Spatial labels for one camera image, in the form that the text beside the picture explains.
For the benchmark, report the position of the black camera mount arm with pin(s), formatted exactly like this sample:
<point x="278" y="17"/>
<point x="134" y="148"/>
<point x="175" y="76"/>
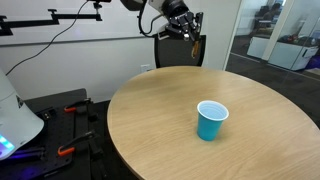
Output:
<point x="33" y="22"/>

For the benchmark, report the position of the small black bracket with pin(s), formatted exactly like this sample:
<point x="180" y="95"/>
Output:
<point x="50" y="112"/>

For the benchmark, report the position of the white wall outlet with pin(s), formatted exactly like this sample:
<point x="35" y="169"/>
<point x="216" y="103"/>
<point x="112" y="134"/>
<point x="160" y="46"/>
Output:
<point x="145" y="68"/>

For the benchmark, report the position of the white office cabinet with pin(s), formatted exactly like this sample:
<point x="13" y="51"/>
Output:
<point x="290" y="55"/>

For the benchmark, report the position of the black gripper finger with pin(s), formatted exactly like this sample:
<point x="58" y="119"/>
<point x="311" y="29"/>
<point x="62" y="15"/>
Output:
<point x="199" y="21"/>
<point x="188" y="33"/>

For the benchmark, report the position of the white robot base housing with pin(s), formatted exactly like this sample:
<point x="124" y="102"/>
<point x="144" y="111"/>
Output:
<point x="16" y="116"/>

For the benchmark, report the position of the orange and black pen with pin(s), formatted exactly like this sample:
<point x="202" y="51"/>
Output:
<point x="195" y="49"/>

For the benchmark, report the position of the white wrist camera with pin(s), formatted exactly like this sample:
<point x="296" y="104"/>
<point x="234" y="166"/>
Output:
<point x="162" y="35"/>

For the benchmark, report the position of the black mesh office chair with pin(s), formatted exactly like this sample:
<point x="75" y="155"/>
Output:
<point x="173" y="53"/>

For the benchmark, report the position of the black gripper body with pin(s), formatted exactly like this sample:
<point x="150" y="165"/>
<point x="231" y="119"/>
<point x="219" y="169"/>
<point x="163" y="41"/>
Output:
<point x="178" y="18"/>

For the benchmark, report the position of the black perforated mounting board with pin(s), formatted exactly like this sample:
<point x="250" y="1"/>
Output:
<point x="56" y="133"/>

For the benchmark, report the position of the blue plastic cup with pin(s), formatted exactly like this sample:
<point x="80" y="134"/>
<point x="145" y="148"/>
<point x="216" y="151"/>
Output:
<point x="210" y="125"/>

